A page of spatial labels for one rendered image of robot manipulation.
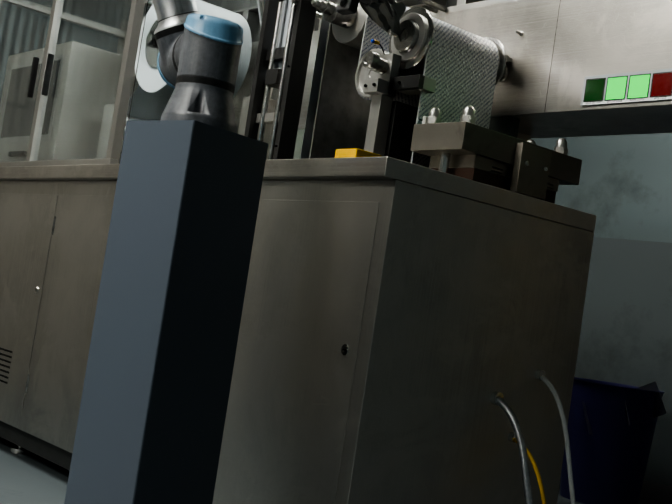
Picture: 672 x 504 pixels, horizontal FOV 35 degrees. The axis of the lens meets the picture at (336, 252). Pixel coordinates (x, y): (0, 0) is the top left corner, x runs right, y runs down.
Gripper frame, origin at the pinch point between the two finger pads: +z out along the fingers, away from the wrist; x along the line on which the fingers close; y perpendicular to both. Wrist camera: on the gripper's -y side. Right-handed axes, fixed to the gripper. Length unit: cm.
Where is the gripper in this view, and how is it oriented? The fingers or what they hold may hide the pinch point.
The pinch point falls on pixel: (392, 31)
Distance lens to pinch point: 252.8
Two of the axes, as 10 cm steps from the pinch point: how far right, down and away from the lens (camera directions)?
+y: 6.0, -6.7, 4.4
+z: 4.9, 7.4, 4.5
